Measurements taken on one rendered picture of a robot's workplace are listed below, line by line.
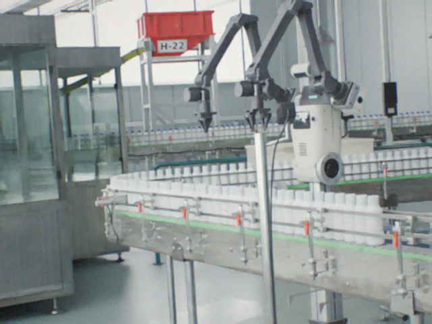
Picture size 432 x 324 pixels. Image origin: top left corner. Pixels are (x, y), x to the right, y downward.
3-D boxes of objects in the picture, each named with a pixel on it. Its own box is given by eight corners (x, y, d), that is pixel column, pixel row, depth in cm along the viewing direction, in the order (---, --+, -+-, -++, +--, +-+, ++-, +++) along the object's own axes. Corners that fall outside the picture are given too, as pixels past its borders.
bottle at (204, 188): (210, 221, 379) (207, 185, 378) (198, 222, 381) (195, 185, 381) (214, 220, 385) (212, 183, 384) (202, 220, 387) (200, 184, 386)
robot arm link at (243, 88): (264, 67, 364) (252, 70, 371) (241, 67, 358) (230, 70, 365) (266, 94, 364) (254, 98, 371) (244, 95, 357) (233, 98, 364)
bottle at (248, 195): (260, 225, 354) (258, 186, 353) (254, 227, 349) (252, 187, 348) (248, 225, 357) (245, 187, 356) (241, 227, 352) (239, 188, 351)
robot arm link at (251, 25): (259, 8, 421) (248, 12, 429) (237, 13, 413) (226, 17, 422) (281, 96, 425) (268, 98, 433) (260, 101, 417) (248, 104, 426)
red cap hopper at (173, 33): (157, 242, 1032) (141, 11, 1018) (148, 235, 1102) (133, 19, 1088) (230, 235, 1053) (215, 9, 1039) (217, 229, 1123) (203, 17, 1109)
